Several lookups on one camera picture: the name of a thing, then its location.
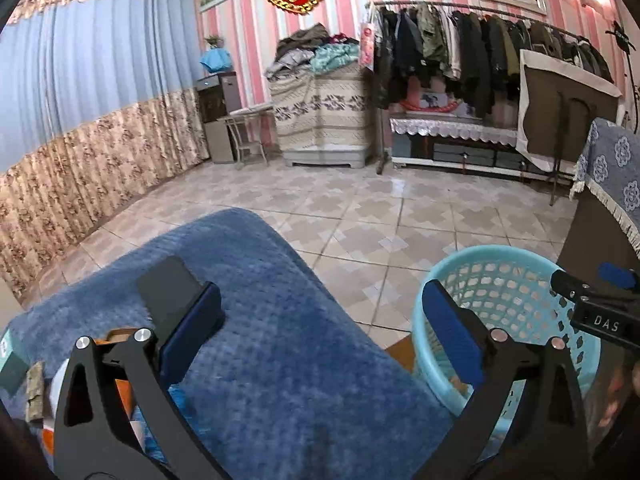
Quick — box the pink box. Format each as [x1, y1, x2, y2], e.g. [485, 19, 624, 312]
[400, 77, 463, 113]

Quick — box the blue plastic bag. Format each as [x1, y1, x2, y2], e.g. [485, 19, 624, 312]
[200, 49, 233, 75]

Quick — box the grey folding table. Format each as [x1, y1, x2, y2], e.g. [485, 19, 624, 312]
[220, 104, 276, 168]

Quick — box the teal plastic mesh basket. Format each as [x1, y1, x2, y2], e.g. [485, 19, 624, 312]
[412, 245, 603, 453]

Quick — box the blue floral fringed cloth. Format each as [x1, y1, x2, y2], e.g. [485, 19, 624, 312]
[570, 117, 640, 254]

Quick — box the dark brown cabinet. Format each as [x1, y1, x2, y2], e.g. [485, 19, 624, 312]
[555, 194, 640, 311]

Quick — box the blue and floral curtain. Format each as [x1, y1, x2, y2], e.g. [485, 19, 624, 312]
[0, 0, 211, 306]

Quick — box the teal patterned garment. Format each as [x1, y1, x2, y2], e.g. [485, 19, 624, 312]
[310, 43, 361, 74]

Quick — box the patterned cloth-covered cabinet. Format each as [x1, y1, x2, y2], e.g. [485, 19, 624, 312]
[269, 62, 376, 168]

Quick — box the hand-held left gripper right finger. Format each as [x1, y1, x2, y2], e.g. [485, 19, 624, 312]
[412, 280, 593, 480]

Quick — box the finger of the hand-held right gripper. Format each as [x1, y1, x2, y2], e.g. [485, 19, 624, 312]
[550, 269, 594, 307]
[596, 262, 640, 293]

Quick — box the metal clothes rack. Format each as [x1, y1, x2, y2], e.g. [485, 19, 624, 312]
[367, 0, 617, 177]

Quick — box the brown cloth-covered stand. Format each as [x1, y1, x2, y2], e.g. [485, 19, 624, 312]
[515, 49, 624, 206]

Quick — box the white lace cloth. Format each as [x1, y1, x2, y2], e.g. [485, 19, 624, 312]
[390, 116, 524, 147]

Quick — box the camouflage packet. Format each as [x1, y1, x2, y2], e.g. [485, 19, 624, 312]
[25, 360, 49, 422]

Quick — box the black phone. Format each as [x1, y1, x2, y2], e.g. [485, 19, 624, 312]
[136, 255, 208, 333]

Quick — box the teal cardboard box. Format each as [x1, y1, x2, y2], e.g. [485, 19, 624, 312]
[0, 330, 29, 399]

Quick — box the low white cabinet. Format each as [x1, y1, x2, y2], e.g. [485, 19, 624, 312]
[391, 130, 576, 178]

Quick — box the pink hanging packet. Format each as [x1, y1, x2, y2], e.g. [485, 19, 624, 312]
[358, 22, 376, 72]

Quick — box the row of hanging clothes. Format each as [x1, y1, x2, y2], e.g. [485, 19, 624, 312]
[372, 2, 616, 120]

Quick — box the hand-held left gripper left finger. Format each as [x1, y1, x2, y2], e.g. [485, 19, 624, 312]
[52, 282, 231, 480]

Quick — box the blue quilted blanket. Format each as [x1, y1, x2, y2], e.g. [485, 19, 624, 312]
[0, 207, 466, 480]

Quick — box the pile of dark clothes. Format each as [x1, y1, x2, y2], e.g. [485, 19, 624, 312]
[265, 22, 332, 79]

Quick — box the grey water dispenser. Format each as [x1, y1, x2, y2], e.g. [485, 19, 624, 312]
[195, 72, 243, 165]

